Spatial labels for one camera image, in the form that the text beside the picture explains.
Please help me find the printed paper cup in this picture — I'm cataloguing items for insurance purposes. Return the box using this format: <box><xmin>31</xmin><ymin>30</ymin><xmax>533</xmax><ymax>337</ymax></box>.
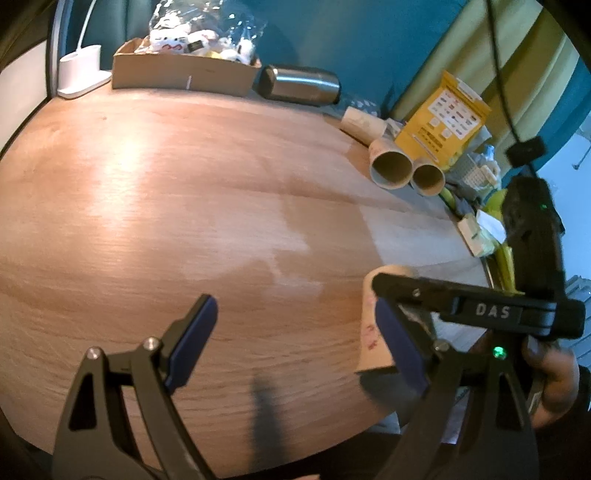
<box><xmin>356</xmin><ymin>265</ymin><xmax>419</xmax><ymax>374</ymax></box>

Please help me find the person's right hand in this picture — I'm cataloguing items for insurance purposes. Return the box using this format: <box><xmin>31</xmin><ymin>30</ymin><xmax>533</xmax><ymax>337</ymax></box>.
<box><xmin>524</xmin><ymin>337</ymin><xmax>580</xmax><ymax>429</ymax></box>

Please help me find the yellow plastic bag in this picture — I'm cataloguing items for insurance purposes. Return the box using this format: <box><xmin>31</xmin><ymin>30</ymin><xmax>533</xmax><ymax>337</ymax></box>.
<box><xmin>484</xmin><ymin>189</ymin><xmax>516</xmax><ymax>292</ymax></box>

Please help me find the beige tissue box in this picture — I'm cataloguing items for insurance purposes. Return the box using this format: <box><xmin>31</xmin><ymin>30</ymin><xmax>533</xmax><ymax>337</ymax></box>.
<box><xmin>457</xmin><ymin>210</ymin><xmax>497</xmax><ymax>257</ymax></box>

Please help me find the grey cloth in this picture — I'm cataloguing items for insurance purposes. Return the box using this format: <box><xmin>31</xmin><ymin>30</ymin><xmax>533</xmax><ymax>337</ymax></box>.
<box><xmin>439</xmin><ymin>184</ymin><xmax>478</xmax><ymax>218</ymax></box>

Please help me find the white perforated basket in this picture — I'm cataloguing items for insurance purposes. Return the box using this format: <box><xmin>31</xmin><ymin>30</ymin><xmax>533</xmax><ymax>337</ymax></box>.
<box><xmin>454</xmin><ymin>153</ymin><xmax>501</xmax><ymax>190</ymax></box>

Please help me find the plastic bottle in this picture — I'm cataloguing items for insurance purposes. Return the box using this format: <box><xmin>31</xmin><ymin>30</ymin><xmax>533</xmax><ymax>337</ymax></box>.
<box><xmin>483</xmin><ymin>144</ymin><xmax>495</xmax><ymax>162</ymax></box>

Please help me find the short cardboard tube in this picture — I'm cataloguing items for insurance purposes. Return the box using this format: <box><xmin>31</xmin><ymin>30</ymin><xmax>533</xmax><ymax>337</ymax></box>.
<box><xmin>411</xmin><ymin>157</ymin><xmax>445</xmax><ymax>197</ymax></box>

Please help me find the large cardboard tube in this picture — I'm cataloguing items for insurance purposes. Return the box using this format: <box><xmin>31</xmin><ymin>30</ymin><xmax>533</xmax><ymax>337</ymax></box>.
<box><xmin>369</xmin><ymin>138</ymin><xmax>414</xmax><ymax>190</ymax></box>

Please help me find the yellow paper bag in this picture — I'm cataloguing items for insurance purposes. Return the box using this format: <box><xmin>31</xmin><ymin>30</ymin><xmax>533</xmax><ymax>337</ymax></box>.
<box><xmin>394</xmin><ymin>71</ymin><xmax>491</xmax><ymax>171</ymax></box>

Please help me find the far cardboard tube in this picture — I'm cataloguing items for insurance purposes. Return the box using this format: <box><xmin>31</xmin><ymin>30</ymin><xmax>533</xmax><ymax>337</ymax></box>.
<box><xmin>339</xmin><ymin>107</ymin><xmax>387</xmax><ymax>146</ymax></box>

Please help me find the stainless steel tumbler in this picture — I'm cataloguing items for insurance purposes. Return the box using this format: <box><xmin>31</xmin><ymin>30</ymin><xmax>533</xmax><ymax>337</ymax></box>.
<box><xmin>256</xmin><ymin>64</ymin><xmax>342</xmax><ymax>106</ymax></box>

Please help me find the clear plastic toy bag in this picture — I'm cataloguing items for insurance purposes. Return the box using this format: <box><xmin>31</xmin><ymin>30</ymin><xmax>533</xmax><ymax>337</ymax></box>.
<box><xmin>136</xmin><ymin>1</ymin><xmax>267</xmax><ymax>65</ymax></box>

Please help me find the white lamp base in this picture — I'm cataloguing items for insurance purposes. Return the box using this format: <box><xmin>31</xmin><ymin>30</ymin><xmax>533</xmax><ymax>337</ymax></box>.
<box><xmin>56</xmin><ymin>0</ymin><xmax>113</xmax><ymax>100</ymax></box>

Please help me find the brown cardboard box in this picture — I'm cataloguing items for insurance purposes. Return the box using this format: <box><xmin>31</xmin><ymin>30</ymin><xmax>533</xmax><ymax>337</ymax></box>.
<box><xmin>111</xmin><ymin>38</ymin><xmax>262</xmax><ymax>97</ymax></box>

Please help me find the black cable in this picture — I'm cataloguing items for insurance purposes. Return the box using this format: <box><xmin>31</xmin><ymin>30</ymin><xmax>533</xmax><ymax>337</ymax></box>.
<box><xmin>484</xmin><ymin>0</ymin><xmax>548</xmax><ymax>176</ymax></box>

